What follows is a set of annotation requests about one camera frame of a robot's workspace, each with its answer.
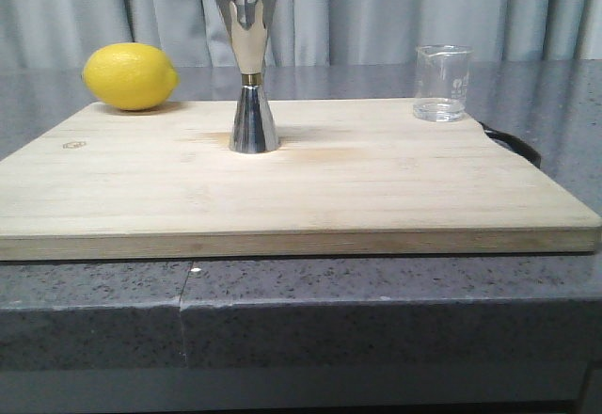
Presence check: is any silver steel cocktail jigger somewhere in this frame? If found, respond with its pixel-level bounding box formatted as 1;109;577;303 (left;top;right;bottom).
215;0;279;154

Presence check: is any black cutting board handle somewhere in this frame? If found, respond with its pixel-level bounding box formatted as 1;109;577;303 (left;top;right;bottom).
479;121;542;168

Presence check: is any yellow lemon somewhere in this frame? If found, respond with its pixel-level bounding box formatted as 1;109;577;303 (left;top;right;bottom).
82;42;180;111

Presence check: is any light wooden cutting board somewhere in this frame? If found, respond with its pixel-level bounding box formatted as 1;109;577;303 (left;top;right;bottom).
1;99;601;261

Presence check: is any grey pleated curtain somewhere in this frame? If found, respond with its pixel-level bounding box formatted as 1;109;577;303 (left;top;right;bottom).
1;0;601;70

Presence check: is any small clear glass beaker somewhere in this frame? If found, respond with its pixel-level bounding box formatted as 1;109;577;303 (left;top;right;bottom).
413;44;472;122

